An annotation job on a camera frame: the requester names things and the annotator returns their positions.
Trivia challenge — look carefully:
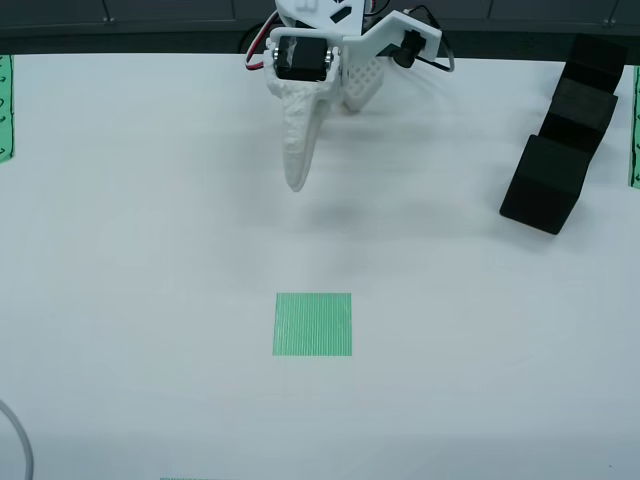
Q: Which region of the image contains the black cube block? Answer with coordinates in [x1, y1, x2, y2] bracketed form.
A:
[499, 133, 592, 236]
[563, 35, 629, 95]
[539, 74, 620, 152]

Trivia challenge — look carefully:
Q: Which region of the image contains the black camera cable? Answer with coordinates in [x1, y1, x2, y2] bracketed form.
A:
[407, 4, 455, 74]

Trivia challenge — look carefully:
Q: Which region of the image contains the black camera on white bracket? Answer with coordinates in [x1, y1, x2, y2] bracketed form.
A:
[344, 9, 442, 69]

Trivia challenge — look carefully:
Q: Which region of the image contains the green tape strip with arrows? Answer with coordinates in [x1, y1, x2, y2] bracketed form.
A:
[627, 64, 640, 190]
[0, 53, 17, 165]

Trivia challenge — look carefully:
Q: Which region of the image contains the green striped square tape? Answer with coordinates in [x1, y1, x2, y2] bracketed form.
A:
[272, 292, 353, 358]

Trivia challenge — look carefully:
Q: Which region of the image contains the grey cable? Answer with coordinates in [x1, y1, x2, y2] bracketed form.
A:
[0, 399, 35, 480]

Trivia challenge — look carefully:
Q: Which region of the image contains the red white black servo wire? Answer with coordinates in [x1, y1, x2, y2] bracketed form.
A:
[243, 9, 282, 74]

